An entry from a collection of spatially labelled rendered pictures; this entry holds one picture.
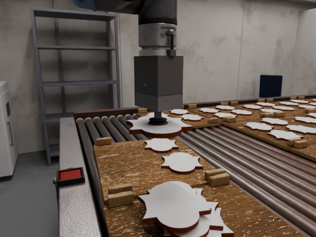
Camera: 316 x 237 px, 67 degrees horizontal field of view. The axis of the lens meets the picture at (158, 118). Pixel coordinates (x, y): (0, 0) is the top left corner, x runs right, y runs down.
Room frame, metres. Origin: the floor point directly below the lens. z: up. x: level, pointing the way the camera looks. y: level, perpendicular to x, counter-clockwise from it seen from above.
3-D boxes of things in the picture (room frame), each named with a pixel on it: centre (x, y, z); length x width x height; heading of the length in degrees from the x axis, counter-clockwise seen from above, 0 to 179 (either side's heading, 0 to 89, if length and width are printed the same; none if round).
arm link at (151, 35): (0.49, 0.00, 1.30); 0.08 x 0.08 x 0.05
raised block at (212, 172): (0.61, -0.16, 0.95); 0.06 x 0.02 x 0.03; 108
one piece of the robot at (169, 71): (0.49, -0.01, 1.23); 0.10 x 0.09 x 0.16; 127
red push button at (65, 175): (0.65, 0.26, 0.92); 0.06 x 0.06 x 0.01; 22
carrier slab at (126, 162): (0.75, 0.03, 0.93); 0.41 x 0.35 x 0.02; 18
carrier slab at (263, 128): (1.12, -0.60, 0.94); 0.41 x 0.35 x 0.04; 21
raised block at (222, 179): (0.58, -0.17, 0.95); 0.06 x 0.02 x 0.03; 110
